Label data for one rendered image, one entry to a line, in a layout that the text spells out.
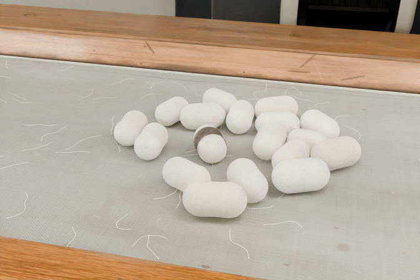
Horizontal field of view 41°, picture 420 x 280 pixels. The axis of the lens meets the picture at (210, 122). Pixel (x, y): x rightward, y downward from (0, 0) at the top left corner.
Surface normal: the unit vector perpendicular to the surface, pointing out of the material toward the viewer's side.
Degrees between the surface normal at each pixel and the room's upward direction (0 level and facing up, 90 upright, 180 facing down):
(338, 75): 45
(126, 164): 0
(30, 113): 0
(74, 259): 0
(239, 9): 90
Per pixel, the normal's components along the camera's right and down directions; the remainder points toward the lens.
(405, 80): -0.15, -0.34
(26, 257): 0.01, -0.90
